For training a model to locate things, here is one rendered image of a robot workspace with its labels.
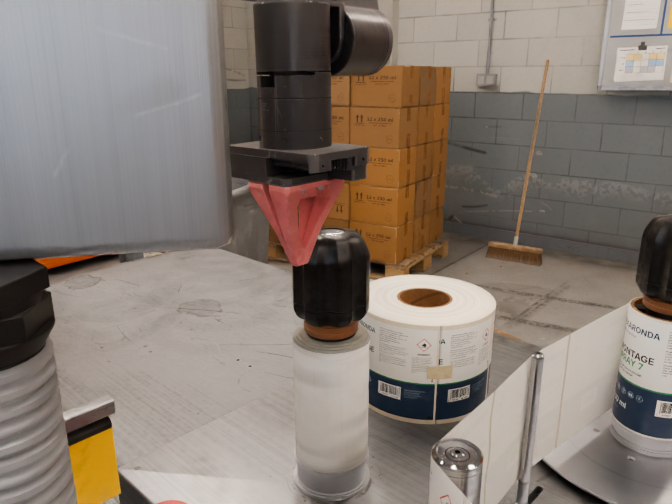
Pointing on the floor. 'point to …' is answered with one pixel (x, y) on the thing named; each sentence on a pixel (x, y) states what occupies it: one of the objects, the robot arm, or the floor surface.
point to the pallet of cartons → (392, 165)
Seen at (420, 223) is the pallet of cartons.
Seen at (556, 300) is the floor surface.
